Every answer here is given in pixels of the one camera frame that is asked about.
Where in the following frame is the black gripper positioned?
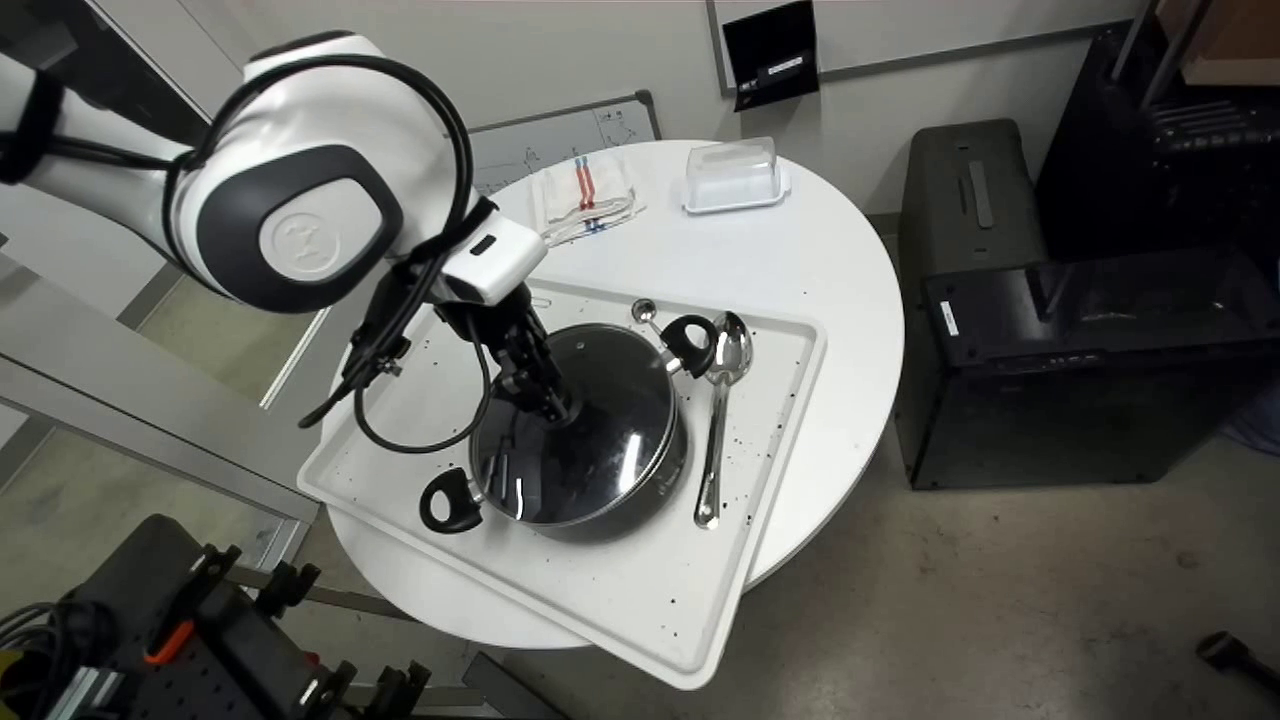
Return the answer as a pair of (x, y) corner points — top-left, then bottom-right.
(437, 290), (576, 426)

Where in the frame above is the glass pot lid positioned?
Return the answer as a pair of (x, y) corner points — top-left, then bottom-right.
(469, 323), (681, 529)

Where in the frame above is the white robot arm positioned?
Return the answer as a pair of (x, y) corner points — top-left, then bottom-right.
(0, 32), (573, 419)

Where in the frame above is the black cooking pot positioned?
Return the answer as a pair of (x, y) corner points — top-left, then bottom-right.
(419, 317), (715, 537)

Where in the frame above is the small metal measuring spoon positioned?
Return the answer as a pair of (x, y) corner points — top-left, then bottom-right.
(631, 302), (661, 333)

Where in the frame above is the large metal serving spoon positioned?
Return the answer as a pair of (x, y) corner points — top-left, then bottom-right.
(693, 312), (751, 529)

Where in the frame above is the white plastic tray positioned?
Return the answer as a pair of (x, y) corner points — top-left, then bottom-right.
(301, 283), (823, 688)

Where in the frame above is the round white table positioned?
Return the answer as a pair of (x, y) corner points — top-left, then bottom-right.
(321, 135), (908, 658)

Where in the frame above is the black equipment cart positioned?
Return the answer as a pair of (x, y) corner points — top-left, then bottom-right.
(0, 517), (431, 720)

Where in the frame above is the black paper shredder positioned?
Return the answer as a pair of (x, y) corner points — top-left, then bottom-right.
(900, 121), (1276, 494)

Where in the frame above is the black shelf unit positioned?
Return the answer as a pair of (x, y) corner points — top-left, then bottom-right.
(1037, 0), (1280, 267)

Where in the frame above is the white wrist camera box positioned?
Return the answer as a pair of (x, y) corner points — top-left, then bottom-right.
(437, 213), (546, 309)

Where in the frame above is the whiteboard leaning on wall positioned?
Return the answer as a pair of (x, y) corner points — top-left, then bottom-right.
(470, 93), (661, 198)

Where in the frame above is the black wall mounted holder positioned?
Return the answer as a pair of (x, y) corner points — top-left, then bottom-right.
(725, 0), (818, 108)

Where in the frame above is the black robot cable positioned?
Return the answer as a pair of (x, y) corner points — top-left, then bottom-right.
(0, 53), (501, 460)

